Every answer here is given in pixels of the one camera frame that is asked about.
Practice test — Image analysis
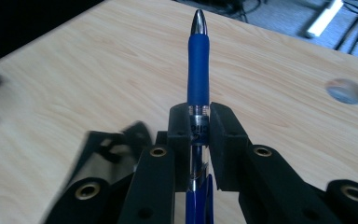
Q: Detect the white desk frame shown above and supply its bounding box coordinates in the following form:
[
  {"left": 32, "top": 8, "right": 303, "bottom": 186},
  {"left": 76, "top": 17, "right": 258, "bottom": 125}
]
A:
[{"left": 306, "top": 0, "right": 346, "bottom": 39}]

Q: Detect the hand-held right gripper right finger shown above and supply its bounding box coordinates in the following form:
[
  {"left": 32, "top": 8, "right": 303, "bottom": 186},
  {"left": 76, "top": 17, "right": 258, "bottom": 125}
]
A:
[{"left": 209, "top": 102, "right": 343, "bottom": 224}]

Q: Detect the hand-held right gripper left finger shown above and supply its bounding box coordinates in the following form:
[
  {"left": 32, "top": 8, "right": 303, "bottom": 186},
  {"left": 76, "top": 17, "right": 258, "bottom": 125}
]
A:
[{"left": 117, "top": 103, "right": 193, "bottom": 224}]

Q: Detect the black floor cable bundle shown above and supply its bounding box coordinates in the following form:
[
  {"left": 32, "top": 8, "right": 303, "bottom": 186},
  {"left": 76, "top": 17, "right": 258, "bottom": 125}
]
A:
[{"left": 176, "top": 0, "right": 269, "bottom": 23}]

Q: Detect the blue pen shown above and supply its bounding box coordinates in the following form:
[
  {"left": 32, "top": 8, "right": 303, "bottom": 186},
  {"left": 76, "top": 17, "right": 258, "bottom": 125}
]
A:
[{"left": 185, "top": 8, "right": 215, "bottom": 224}]

